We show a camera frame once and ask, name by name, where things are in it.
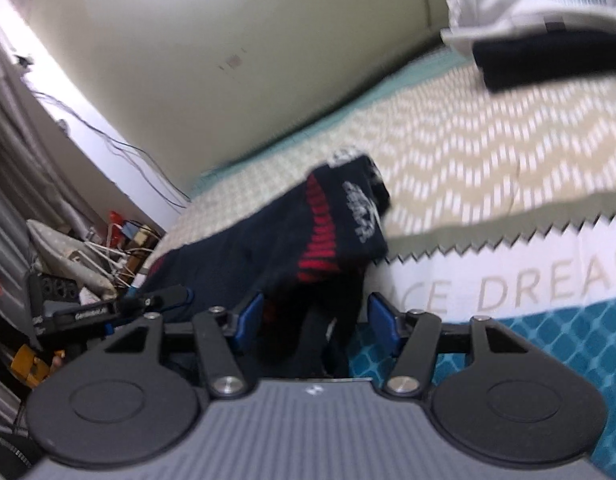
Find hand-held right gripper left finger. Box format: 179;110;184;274
102;291;265;399

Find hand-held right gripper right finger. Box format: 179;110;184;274
369;291;519;397

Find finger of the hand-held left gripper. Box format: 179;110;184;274
52;284;195;334

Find navy red white patterned sweater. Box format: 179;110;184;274
138;147;393;378

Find yellow tool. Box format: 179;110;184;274
12;343;52;389

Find dotted ironing board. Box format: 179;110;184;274
27;219;121;302

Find small tan box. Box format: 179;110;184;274
130;232;165;273

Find grey curtain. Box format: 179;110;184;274
0;25;106;321

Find beige chevron bed sheet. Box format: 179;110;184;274
138;47;616;480

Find teal quilted mattress cover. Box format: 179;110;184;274
198;45;468;186

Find black wall cables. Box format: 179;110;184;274
33;87;191;211

